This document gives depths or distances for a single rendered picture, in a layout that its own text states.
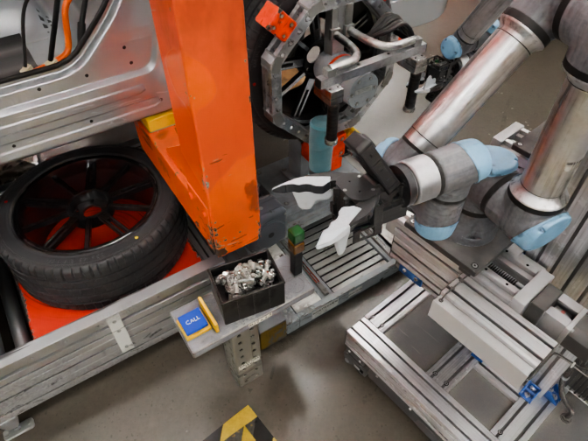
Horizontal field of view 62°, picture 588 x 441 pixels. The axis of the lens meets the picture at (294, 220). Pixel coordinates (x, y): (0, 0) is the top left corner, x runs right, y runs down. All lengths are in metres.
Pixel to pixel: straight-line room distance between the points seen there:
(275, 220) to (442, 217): 1.08
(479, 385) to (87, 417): 1.36
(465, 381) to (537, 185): 0.90
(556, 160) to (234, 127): 0.74
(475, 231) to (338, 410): 0.91
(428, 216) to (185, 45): 0.62
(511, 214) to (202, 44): 0.75
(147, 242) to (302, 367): 0.75
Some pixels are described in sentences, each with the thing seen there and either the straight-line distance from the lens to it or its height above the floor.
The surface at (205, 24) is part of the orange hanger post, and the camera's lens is 1.14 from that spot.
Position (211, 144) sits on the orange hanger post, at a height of 0.97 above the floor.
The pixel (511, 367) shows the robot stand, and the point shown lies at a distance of 1.26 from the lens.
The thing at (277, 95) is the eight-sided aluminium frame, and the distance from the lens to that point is 1.69.
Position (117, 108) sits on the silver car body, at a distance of 1.77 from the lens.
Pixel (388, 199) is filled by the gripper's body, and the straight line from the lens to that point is 0.78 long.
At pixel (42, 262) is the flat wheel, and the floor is 0.50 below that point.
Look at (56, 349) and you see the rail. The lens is 1.76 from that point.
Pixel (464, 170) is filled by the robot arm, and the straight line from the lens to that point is 0.83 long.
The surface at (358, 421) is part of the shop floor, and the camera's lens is 1.89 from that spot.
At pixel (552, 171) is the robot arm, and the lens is 1.05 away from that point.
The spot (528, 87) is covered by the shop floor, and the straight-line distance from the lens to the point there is 3.67.
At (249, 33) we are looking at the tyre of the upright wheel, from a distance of 1.66.
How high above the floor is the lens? 1.75
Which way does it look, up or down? 47 degrees down
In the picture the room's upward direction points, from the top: straight up
